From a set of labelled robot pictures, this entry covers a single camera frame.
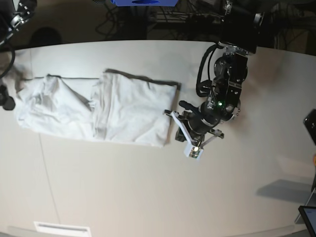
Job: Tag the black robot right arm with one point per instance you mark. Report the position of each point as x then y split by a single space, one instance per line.
13 15

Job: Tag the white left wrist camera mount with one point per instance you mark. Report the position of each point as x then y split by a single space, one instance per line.
195 143

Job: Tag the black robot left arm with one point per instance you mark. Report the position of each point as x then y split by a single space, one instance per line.
222 71

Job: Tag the blue box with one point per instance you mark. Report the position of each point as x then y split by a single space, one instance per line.
120 3

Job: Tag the black phone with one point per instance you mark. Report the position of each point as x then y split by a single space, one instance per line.
310 124

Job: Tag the black tablet screen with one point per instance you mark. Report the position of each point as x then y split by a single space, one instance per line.
308 214

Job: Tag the white T-shirt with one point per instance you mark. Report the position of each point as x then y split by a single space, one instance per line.
113 108

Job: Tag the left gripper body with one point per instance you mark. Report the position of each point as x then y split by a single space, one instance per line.
199 121

